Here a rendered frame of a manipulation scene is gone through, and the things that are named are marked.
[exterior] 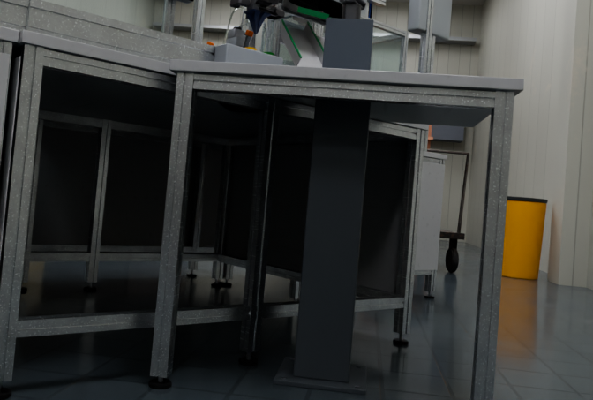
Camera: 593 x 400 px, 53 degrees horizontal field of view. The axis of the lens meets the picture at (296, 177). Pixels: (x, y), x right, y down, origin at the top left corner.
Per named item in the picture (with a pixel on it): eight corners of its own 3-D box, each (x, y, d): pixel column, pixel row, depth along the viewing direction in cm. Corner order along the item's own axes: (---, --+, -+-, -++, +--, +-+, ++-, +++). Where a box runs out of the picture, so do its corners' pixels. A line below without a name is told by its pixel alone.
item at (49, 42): (428, 130, 234) (429, 123, 234) (21, 41, 139) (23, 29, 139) (230, 139, 343) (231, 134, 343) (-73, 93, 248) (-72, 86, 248)
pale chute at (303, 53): (326, 73, 219) (332, 64, 217) (295, 67, 213) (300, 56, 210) (304, 31, 238) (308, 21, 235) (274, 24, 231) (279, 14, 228)
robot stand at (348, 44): (368, 87, 174) (373, 19, 175) (320, 84, 175) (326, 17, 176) (368, 95, 188) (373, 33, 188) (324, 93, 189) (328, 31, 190)
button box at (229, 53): (281, 76, 189) (283, 56, 189) (225, 63, 175) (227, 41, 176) (268, 79, 194) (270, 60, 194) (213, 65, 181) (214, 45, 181)
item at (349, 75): (523, 90, 146) (524, 79, 146) (168, 70, 157) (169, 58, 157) (473, 127, 216) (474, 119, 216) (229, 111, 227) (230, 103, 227)
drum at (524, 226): (548, 282, 507) (554, 200, 509) (496, 276, 512) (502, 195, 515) (534, 275, 550) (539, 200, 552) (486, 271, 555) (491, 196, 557)
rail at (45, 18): (303, 99, 203) (305, 67, 204) (26, 37, 147) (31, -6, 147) (292, 100, 208) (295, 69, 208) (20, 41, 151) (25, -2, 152)
